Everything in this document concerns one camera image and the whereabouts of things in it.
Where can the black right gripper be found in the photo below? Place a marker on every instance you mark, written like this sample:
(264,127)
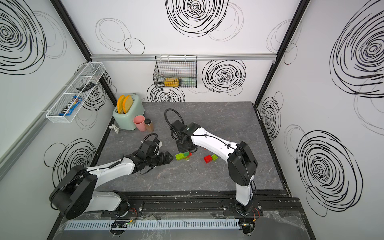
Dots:
(181,149)

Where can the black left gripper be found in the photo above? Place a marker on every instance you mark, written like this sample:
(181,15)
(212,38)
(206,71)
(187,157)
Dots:
(162,161)

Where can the lime long lego brick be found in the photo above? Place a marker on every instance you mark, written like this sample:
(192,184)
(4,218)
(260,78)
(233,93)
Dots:
(180,156)

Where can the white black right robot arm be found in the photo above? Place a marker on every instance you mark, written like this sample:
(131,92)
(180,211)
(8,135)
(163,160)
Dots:
(242,164)

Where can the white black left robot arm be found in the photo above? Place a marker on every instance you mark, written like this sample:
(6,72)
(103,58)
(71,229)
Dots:
(76,193)

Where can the brown spice jar black lid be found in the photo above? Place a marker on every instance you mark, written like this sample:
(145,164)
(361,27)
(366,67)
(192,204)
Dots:
(149,125)

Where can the pink plastic cup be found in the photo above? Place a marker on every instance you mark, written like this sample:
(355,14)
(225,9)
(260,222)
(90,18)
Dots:
(139,122)

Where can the mint green toaster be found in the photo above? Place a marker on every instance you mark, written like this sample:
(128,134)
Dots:
(125,121)

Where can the light green box in basket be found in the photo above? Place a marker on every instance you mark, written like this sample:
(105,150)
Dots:
(188,82)

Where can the yellow box in basket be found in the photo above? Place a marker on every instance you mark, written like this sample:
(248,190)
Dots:
(172,82)

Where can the right toy bread slice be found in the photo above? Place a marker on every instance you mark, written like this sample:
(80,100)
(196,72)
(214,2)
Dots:
(127,103)

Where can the toy bread slice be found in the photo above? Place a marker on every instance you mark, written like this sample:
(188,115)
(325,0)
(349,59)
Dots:
(120,104)
(127,103)

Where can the left toy bread slice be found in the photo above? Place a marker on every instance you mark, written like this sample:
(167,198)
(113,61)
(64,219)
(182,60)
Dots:
(120,104)

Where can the black remote on shelf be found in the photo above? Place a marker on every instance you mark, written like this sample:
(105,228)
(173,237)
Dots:
(86,87)

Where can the blue snack packet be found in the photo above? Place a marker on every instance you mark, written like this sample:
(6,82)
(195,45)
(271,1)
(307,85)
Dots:
(71,106)

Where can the white slotted cable duct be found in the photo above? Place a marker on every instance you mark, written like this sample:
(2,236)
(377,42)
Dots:
(192,224)

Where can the black wire wall basket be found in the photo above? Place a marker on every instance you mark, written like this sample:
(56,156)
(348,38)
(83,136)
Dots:
(174,66)

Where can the white wire wall shelf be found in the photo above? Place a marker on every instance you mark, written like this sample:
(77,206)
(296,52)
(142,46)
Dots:
(89,72)

